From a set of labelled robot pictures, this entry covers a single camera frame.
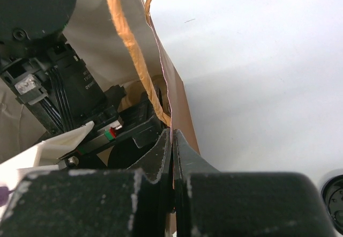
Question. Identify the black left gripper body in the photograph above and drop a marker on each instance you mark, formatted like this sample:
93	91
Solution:
139	123

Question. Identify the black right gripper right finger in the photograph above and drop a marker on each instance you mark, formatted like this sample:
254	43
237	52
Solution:
186	161

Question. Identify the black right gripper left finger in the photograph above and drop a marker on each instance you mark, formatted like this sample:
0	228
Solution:
152	189

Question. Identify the brown paper bag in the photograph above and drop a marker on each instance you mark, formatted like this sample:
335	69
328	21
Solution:
150	60

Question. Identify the black plastic cup lid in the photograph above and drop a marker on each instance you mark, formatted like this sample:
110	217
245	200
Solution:
331	194

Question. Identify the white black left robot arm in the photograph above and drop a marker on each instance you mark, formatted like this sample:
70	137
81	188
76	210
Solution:
63	71

